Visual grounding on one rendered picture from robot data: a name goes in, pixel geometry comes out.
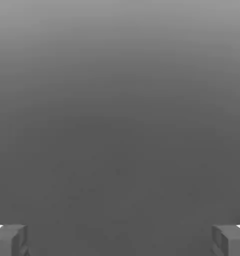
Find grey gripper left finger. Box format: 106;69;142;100
0;223;31;256

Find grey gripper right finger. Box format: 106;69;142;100
210;224;240;256

